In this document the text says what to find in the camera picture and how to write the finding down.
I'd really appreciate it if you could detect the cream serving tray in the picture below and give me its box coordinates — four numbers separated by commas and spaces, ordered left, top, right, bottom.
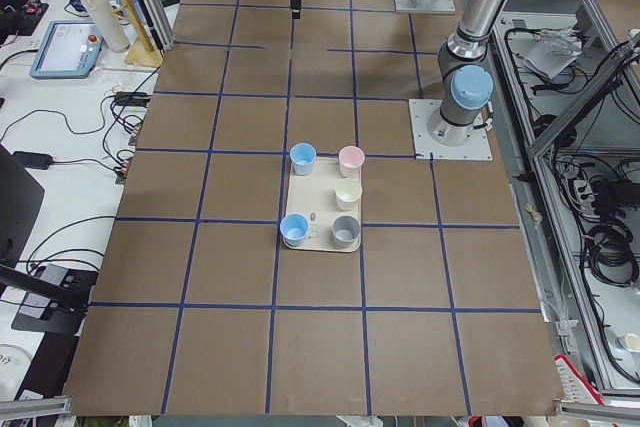
284, 157, 361, 253

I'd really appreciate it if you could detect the blue teach pendant upper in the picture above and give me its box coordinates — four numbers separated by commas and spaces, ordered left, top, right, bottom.
30, 21, 103, 79

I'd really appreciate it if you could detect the blue plastic cup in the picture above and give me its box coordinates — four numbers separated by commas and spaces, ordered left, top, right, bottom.
289, 143, 317, 176
279, 213, 309, 247

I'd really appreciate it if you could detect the pale yellow plastic cup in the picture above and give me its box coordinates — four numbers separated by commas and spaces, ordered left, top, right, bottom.
334, 178, 363, 211

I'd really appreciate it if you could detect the pink plastic cup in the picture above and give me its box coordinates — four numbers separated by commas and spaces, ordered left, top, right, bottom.
338, 145, 366, 178

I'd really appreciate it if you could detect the blue plastic cup near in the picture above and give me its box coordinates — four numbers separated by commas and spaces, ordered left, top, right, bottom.
289, 143, 317, 176

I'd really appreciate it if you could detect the grey plastic cup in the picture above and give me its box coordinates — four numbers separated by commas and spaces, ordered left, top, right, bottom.
331, 215, 361, 249

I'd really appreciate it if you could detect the wooden mug tree stand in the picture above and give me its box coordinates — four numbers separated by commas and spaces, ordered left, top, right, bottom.
114, 0, 162, 68

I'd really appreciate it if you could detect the white thermos bottle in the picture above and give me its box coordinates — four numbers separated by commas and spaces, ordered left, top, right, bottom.
80, 0, 130, 53

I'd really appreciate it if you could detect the blue plastic cup far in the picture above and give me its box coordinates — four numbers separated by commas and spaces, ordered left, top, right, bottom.
279, 213, 309, 247

